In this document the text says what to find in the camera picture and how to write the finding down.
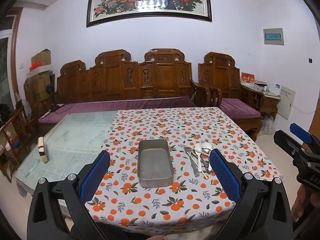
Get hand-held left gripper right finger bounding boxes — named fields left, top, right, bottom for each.
left=209, top=149, right=293, bottom=240

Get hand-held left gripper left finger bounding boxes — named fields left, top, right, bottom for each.
left=27, top=150, right=111, bottom=240

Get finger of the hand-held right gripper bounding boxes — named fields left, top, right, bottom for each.
left=289, top=123, right=320, bottom=153
left=273, top=129, right=305, bottom=161

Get all-metal fork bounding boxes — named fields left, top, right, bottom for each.
left=186, top=147, right=200, bottom=177

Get white spoon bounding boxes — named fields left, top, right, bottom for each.
left=201, top=142, right=213, bottom=158
left=194, top=144, right=202, bottom=172

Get light wooden chopstick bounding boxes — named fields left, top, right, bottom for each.
left=185, top=145, right=212, bottom=155

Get rectangular metal tray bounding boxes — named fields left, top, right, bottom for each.
left=137, top=139, right=175, bottom=188

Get person's right hand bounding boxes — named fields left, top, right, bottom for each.
left=291, top=188, right=313, bottom=223

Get clear plastic bags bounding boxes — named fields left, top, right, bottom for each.
left=261, top=115, right=275, bottom=134

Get wooden side table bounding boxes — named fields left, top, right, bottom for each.
left=240, top=84, right=282, bottom=123

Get white box device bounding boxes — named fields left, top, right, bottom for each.
left=265, top=83, right=282, bottom=96

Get beige block with black band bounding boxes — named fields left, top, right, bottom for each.
left=38, top=137, right=49, bottom=164

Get purple armchair cushion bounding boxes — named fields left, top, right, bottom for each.
left=219, top=98, right=262, bottom=118

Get purple sofa cushion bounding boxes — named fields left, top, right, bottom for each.
left=38, top=95, right=198, bottom=124

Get red desk calendar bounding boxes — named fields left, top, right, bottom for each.
left=241, top=72, right=255, bottom=85

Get orange fruit print tablecloth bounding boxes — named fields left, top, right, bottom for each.
left=84, top=107, right=283, bottom=236

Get carved wooden sofa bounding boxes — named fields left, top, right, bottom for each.
left=24, top=49, right=223, bottom=140

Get carved wooden armchair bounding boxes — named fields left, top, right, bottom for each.
left=198, top=52, right=265, bottom=142

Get wooden chair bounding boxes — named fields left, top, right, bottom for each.
left=0, top=100, right=33, bottom=180

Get black standing fan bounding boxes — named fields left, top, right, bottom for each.
left=45, top=81, right=57, bottom=112

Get large cardboard box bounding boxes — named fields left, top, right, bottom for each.
left=24, top=74, right=54, bottom=100

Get white foam box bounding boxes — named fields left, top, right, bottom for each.
left=26, top=65, right=54, bottom=77

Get small cardboard box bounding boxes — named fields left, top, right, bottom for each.
left=31, top=50, right=52, bottom=67

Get white wall cabinet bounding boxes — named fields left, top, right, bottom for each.
left=277, top=85, right=296, bottom=120

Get power strip with cable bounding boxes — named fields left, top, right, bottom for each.
left=41, top=105, right=73, bottom=119

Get wall electrical panel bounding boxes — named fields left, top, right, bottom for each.
left=263, top=28, right=285, bottom=46

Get wooden door frame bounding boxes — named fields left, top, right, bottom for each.
left=0, top=6, right=24, bottom=100

